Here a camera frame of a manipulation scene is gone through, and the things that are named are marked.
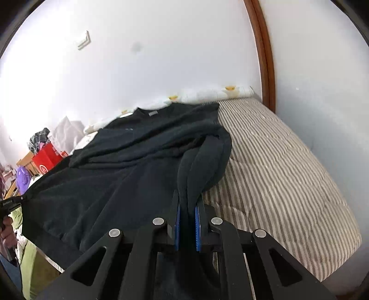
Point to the brown wooden door frame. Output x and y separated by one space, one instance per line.
263 57

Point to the red paper bag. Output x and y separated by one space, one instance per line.
46 160

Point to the green blanket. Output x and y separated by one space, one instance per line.
34 274

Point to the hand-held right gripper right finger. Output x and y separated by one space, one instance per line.
197 228

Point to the plaid cloth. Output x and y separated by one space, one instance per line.
39 140

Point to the white pillow with yellow ducks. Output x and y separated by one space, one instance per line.
207 93

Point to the black sweatshirt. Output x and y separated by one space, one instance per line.
115 173

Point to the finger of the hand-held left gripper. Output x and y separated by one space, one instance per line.
16 202

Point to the person's blue jeans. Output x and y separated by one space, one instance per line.
10 277

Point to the purple bag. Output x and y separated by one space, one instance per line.
22 180

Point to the person's left hand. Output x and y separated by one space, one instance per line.
8 233

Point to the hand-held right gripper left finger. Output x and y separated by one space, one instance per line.
178 228

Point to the white plastic bag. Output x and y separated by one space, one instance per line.
69 129

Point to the white light switch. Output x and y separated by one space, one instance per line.
84 40

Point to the striped bed cover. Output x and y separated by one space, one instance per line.
274 187

